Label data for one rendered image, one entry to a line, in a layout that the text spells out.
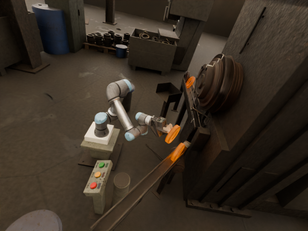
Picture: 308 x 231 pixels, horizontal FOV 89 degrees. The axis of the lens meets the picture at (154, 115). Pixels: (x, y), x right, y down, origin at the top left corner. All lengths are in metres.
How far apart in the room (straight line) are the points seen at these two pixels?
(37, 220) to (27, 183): 0.72
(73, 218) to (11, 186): 0.67
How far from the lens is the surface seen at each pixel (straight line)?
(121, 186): 1.24
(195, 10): 3.87
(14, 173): 2.12
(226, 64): 1.24
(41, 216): 1.35
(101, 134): 1.67
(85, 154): 2.01
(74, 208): 1.78
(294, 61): 1.00
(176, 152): 1.17
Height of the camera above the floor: 1.64
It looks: 39 degrees down
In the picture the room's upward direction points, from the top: 14 degrees clockwise
